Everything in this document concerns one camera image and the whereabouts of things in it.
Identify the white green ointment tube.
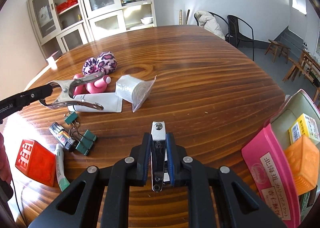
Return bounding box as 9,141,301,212
55,143,70,192

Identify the large silver metal clip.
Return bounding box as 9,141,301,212
39,72,105,110

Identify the silver nail clipper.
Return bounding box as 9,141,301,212
151,121,170,192

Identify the red-orange toy cube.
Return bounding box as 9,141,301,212
15,139,56,187

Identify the pink foam twist roller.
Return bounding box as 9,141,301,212
72,75,111,96

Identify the white cosmetic tube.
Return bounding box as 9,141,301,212
68,92,123,113

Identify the light orange toy cube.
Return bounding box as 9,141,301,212
284,134,319,195

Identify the green white medicine box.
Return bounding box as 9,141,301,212
289,113,319,145

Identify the person's left hand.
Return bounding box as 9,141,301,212
0,133,12,185

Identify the small white box on table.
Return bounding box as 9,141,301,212
46,51,62,70

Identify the large teal binder clip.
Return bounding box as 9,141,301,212
69,126,97,156

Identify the leopard print pompom scrunchie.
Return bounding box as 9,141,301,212
82,51,117,76

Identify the white wrapped tissue pack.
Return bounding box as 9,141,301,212
115,75,157,112

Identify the beige glass-door cabinet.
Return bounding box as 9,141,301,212
27,0,157,58

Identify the pink tin box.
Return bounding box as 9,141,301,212
265,88,320,223

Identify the long wooden bench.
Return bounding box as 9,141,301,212
283,58,317,83

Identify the white bowl in cabinet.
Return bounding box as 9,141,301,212
140,16,153,25

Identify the black metal chair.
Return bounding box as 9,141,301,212
227,15,255,61

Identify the small wooden stool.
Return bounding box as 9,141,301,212
265,40,291,63

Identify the wooden dining table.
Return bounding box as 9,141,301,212
298,49,319,81

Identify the black chair with white jacket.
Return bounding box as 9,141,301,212
194,10,230,42

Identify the white puffer jacket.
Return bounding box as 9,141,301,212
194,10,225,40

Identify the wooden measuring stick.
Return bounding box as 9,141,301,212
178,9,183,25

